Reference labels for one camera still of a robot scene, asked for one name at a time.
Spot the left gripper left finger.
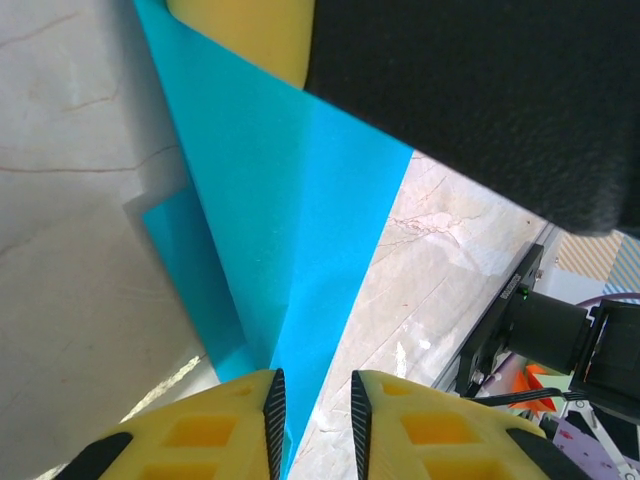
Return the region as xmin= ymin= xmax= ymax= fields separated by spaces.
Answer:
xmin=54 ymin=368 xmax=288 ymax=480

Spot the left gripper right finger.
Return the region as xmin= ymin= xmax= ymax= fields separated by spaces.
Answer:
xmin=351 ymin=368 xmax=592 ymax=480

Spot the blue paper sheet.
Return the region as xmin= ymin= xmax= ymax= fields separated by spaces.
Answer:
xmin=132 ymin=0 xmax=414 ymax=480

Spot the thin black wire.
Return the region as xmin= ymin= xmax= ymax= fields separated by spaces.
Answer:
xmin=477 ymin=387 xmax=594 ymax=407

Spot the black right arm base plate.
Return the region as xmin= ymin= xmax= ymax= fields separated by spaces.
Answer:
xmin=457 ymin=242 xmax=546 ymax=401

